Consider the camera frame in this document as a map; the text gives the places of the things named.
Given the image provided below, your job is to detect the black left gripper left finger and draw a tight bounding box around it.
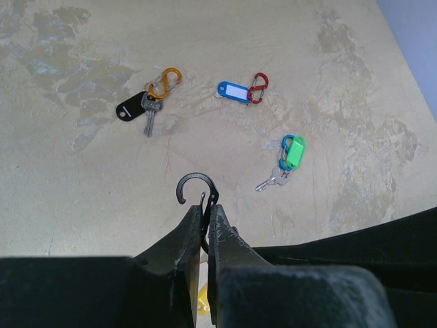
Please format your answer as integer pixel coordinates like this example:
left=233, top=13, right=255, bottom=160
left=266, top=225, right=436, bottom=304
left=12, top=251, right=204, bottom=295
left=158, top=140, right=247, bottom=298
left=135, top=205, right=202, bottom=327

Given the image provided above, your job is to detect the red carabiner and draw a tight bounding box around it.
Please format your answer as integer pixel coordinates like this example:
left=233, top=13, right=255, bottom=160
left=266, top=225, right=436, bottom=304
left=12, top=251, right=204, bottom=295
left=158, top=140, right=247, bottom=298
left=248, top=72, right=269, bottom=104

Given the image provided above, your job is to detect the teal carabiner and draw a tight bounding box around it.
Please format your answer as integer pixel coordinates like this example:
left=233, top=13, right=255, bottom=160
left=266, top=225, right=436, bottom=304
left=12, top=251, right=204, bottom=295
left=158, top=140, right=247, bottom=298
left=279, top=135, right=294, bottom=172

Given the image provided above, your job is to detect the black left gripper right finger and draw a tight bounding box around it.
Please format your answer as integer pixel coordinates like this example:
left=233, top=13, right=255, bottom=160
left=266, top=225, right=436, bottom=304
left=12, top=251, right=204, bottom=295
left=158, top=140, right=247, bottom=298
left=208, top=205, right=276, bottom=327

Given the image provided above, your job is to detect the green tag key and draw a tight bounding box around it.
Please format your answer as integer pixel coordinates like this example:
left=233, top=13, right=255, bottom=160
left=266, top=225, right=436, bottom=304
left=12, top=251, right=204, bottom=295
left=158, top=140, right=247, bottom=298
left=255, top=136, right=306, bottom=192

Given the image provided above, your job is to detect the blue tag key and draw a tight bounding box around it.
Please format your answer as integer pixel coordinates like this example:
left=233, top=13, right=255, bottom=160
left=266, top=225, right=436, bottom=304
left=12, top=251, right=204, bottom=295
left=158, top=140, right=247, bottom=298
left=214, top=81, right=250, bottom=105

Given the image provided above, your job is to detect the yellow tag key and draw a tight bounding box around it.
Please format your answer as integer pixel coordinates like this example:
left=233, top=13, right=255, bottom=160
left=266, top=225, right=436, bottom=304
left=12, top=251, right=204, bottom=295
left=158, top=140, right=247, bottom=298
left=197, top=284, right=210, bottom=316

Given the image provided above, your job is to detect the orange carabiner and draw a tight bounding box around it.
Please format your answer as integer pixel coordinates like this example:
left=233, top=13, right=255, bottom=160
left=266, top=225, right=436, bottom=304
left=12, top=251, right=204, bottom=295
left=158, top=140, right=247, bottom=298
left=145, top=68, right=182, bottom=100

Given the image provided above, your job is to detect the black carabiner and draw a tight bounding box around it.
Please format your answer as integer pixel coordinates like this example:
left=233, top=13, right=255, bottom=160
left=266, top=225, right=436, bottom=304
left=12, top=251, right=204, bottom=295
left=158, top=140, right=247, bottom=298
left=175, top=172, right=219, bottom=254

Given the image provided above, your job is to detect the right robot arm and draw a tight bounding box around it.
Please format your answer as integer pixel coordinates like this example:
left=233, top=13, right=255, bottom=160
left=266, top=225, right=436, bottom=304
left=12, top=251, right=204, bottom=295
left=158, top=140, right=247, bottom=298
left=255, top=208, right=436, bottom=327

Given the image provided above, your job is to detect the black tag key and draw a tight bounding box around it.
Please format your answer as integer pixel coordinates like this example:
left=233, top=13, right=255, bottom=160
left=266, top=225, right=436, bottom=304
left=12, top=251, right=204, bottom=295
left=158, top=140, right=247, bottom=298
left=115, top=91, right=163, bottom=137

